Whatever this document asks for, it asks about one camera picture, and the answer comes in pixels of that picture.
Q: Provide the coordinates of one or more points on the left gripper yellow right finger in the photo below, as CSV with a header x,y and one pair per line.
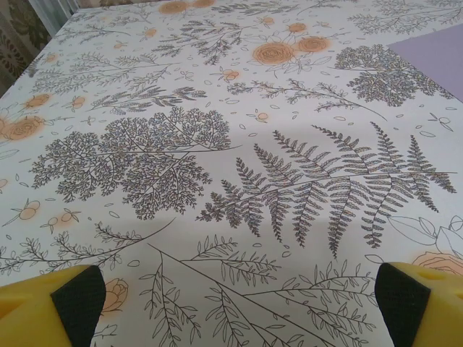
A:
x,y
434,318

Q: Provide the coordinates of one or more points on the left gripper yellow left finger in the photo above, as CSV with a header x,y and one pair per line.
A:
x,y
29,318

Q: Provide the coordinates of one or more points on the purple paper sheet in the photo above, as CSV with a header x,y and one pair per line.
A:
x,y
434,61

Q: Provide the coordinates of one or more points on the floral patterned table cover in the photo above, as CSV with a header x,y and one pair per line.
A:
x,y
231,108

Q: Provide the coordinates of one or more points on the aluminium corner post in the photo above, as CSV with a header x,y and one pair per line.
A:
x,y
50,14

